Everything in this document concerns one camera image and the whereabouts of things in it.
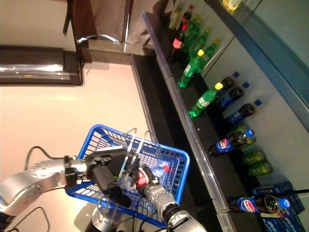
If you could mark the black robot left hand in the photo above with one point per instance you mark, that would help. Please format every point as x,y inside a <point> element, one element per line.
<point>106,164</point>

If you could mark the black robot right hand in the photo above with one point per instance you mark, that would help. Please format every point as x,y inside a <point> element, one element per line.
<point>144,184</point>

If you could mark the clear water bottle red cap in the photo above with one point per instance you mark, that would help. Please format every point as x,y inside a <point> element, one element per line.
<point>157,172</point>

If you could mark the green Sprite bottle yellow cap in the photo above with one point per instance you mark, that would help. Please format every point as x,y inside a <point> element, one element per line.
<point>204,101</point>
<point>202,41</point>
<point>192,29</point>
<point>210,52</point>
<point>195,38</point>
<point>190,70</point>

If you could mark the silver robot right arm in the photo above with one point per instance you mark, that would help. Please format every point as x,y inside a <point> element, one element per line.
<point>164,198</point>

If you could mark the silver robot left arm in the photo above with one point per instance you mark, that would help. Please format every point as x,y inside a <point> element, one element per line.
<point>36,176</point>

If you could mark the black shelf base plinth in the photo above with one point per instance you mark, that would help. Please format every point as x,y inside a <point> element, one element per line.
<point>154,108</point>

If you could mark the Pepsi cola bottle blue cap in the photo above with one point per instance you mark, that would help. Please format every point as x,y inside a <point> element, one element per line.
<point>224,145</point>
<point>227,83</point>
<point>231,96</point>
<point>241,113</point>
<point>248,204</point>

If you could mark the black low display stand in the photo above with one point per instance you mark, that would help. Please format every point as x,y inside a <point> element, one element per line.
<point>36,58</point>

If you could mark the narrow blue Oreo box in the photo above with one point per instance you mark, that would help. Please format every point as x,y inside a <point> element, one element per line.
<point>272,189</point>

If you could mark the wide blue Oreo box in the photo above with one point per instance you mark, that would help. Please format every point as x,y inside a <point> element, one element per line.
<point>277,224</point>

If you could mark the Coca-Cola bottle red cap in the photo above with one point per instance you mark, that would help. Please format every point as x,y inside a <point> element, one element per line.
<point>178,43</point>
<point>187,15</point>

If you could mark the brown fabric curtain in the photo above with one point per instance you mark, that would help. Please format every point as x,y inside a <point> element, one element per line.
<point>108,19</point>

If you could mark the dark blue Oreo box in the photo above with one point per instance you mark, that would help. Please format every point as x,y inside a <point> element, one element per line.
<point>298,201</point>

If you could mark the yellow tea bottle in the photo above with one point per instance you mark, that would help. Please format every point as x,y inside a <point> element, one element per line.
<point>175,17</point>

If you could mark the black shelf with clear rail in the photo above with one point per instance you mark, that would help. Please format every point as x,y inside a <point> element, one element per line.
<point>205,135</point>
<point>277,72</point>

